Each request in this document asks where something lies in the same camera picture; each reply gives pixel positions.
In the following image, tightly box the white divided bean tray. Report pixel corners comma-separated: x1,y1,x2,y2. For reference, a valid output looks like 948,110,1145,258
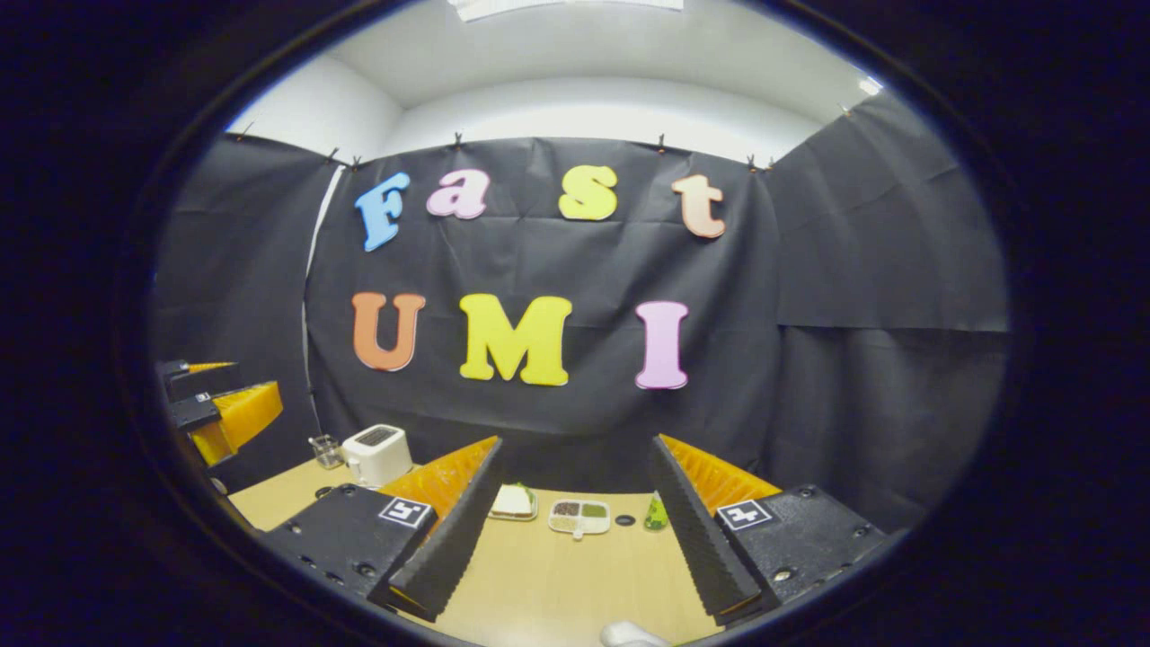
548,499,612,540

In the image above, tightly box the long ceiling light panel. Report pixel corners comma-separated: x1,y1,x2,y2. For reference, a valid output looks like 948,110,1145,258
449,0,686,23

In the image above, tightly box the white rectangular plate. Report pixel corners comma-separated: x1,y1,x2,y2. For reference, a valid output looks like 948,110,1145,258
488,483,540,522

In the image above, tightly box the white toaster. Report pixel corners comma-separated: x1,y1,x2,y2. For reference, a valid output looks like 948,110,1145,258
341,424,414,488

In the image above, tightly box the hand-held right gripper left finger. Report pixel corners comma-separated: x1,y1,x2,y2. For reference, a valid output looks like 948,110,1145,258
259,436,505,624

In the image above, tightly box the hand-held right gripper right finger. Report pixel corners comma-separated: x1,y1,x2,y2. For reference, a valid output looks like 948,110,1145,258
649,434,890,627

